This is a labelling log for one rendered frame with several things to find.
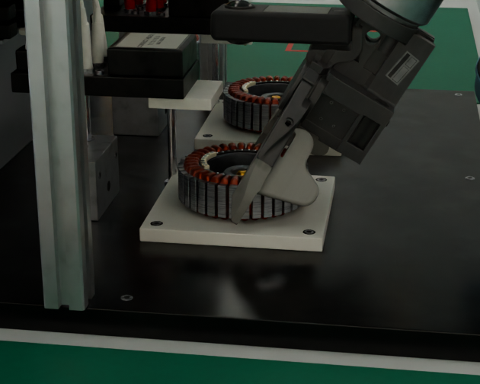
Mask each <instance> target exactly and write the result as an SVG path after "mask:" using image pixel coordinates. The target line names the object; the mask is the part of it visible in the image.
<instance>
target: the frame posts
mask: <svg viewBox="0 0 480 384"><path fill-rule="evenodd" d="M24 22H25V33H26V45H27V67H28V78H29V89H30V111H31V123H32V133H33V145H34V167H35V178H36V189H37V211H38V223H39V234H40V256H41V267H42V278H43V300H44V308H46V309H59V307H60V306H61V305H69V310H77V311H83V310H85V309H86V307H87V306H88V300H89V299H92V297H93V296H94V294H95V292H94V262H93V248H92V232H91V202H90V187H89V172H88V142H87V127H86V112H85V82H84V66H83V52H82V22H81V6H80V0H24ZM199 47H200V80H211V81H212V80H213V64H212V44H211V43H201V34H199ZM219 80H220V81H223V86H224V85H225V83H226V82H227V44H219Z"/></svg>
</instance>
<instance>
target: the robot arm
mask: <svg viewBox="0 0 480 384"><path fill-rule="evenodd" d="M339 1H340V2H341V3H342V4H343V5H344V6H345V7H346V8H338V7H315V6H292V5H254V4H252V3H250V2H248V1H245V0H234V1H231V2H229V3H227V4H223V5H221V6H219V7H218V8H217V9H216V10H215V11H213V12H212V14H211V15H210V34H211V37H212V38H213V39H214V40H224V41H228V42H230V43H232V44H235V45H244V44H247V43H250V42H263V43H301V44H310V47H309V50H308V52H307V54H306V57H305V59H304V60H303V61H302V64H301V65H300V67H299V68H298V69H297V71H296V73H295V75H294V76H293V78H292V80H291V81H290V83H289V84H288V86H287V88H286V90H285V92H284V93H283V96H282V98H281V100H280V103H279V105H278V107H277V109H276V110H275V112H274V114H273V115H272V117H271V118H270V120H269V121H268V123H267V125H266V127H265V128H264V130H263V131H262V133H261V135H260V136H259V137H258V140H257V141H256V143H255V145H257V144H258V143H262V144H261V147H260V148H259V150H258V152H257V154H256V156H255V157H254V159H253V161H252V162H251V164H250V165H249V167H248V169H247V171H246V172H245V174H244V176H243V178H242V179H241V181H240V183H239V184H238V186H237V188H236V189H235V191H234V193H233V194H232V209H231V221H232V222H233V223H235V224H236V225H238V223H239V221H240V220H241V218H242V217H243V215H244V214H245V212H246V210H247V209H248V207H249V206H250V204H251V202H252V200H253V199H254V197H255V196H256V194H258V195H262V196H265V197H270V198H273V199H276V200H281V201H284V202H287V203H292V204H295V205H298V206H308V205H311V204H312V203H314V202H315V200H316V198H317V196H318V192H319V188H318V185H317V184H316V182H315V180H314V179H313V177H312V176H311V175H310V173H309V171H308V170H307V167H306V162H307V159H308V157H309V155H310V154H313V155H325V154H326V153H327V152H328V150H329V147H331V148H332V149H334V150H335V151H337V152H340V153H341V154H342V155H345V156H346V157H348V158H349V159H351V160H353V161H354V162H356V163H357V164H359V165H360V163H361V162H362V161H363V159H364V158H365V156H366V154H367V153H368V151H369V150H370V149H371V147H372V146H373V144H374V142H375V141H376V140H377V138H378V137H379V135H380V133H381V132H382V131H383V129H384V128H385V126H388V125H389V122H390V119H391V118H392V116H393V114H394V113H395V106H396V104H397V103H398V102H399V100H400V99H401V97H402V95H403V94H404V93H405V91H406V90H407V88H408V86H409V85H410V84H411V82H412V81H413V79H414V77H415V76H416V75H417V73H418V72H419V70H420V69H421V67H422V65H423V64H424V63H425V61H426V60H427V58H428V56H429V55H430V54H431V53H432V51H433V50H434V48H435V43H434V39H435V36H433V35H431V34H429V33H428V32H427V31H425V30H423V29H421V28H420V27H419V26H424V25H427V24H428V23H429V22H430V20H431V18H432V17H433V16H434V14H435V13H436V11H437V9H438V8H439V7H440V5H441V3H442V2H443V0H339ZM355 15H356V16H357V18H356V17H355ZM371 30H375V31H377V32H378V33H379V34H380V36H379V37H377V38H372V37H369V36H368V35H367V32H369V31H371ZM351 41H352V42H351ZM475 73H476V77H475V94H476V97H477V98H478V102H479V103H480V57H479V58H478V61H477V63H476V66H475ZM285 146H289V147H288V148H287V150H286V151H285V153H284V155H283V157H281V153H282V151H283V150H284V148H285Z"/></svg>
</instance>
